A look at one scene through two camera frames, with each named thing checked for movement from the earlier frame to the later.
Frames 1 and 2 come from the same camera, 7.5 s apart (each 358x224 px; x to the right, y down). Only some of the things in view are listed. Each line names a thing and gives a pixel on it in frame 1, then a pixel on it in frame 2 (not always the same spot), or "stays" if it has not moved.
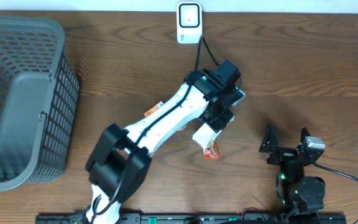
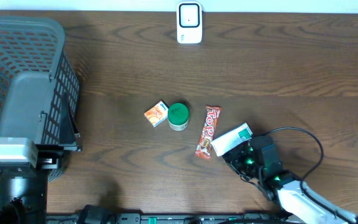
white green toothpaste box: [204, 135] → [226, 141]
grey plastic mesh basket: [29, 97] stays
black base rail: [204, 218] stays
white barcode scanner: [189, 22] stays
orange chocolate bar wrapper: [212, 151] → [204, 147]
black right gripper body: [283, 154] → [243, 163]
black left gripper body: [219, 109] → [44, 165]
